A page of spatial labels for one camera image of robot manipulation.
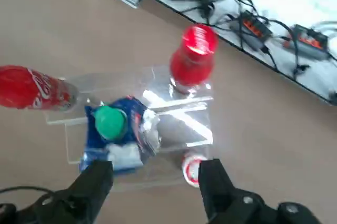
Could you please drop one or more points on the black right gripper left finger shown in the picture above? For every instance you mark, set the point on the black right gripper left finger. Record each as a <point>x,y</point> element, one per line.
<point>65,205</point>

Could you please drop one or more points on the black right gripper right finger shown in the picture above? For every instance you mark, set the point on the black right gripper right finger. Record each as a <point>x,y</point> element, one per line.
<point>237,205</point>

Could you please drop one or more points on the blue milk carton green cap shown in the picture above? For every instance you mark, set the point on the blue milk carton green cap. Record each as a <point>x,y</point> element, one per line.
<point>110,124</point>

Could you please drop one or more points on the clear acrylic display stand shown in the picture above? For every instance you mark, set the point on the clear acrylic display stand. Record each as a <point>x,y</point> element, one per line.
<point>184,118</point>

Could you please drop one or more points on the small red jar white lid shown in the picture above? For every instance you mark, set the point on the small red jar white lid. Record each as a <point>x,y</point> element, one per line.
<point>190,167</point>

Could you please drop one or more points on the red cola bottle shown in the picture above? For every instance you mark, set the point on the red cola bottle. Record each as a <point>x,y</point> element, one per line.
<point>23,88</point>
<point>193,58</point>

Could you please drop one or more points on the small red black device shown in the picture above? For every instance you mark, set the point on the small red black device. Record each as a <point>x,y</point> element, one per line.
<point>255,29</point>

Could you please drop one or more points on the small black orange device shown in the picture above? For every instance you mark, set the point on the small black orange device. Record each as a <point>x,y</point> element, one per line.
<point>308,40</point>

